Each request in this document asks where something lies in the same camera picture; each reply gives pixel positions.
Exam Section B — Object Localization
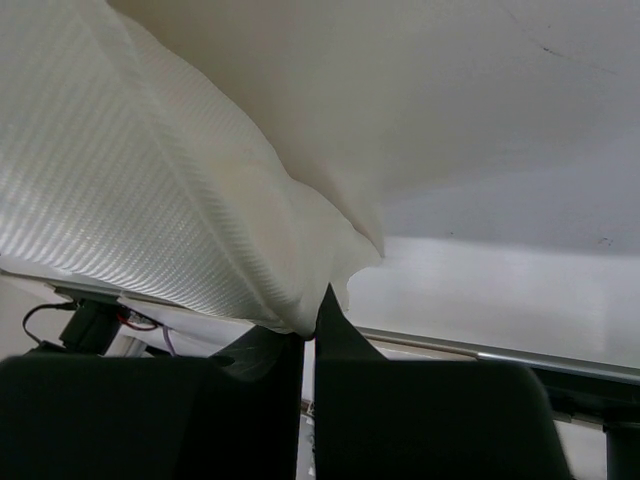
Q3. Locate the white fabric skirt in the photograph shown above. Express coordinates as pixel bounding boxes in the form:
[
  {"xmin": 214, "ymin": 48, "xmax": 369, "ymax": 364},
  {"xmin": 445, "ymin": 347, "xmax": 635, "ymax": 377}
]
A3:
[{"xmin": 1, "ymin": 1, "xmax": 639, "ymax": 337}]

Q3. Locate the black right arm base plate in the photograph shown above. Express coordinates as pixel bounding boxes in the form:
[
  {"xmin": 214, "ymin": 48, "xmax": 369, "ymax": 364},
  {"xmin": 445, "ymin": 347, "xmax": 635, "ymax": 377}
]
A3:
[{"xmin": 22, "ymin": 297, "xmax": 176, "ymax": 359}]

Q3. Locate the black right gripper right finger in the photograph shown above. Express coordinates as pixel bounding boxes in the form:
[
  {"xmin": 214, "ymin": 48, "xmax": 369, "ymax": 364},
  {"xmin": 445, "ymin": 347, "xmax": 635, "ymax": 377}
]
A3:
[{"xmin": 314, "ymin": 291, "xmax": 571, "ymax": 479}]

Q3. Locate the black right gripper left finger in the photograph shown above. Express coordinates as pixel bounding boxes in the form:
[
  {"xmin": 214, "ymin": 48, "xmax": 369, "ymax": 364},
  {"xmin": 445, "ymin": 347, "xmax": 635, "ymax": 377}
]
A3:
[{"xmin": 1, "ymin": 327, "xmax": 304, "ymax": 479}]

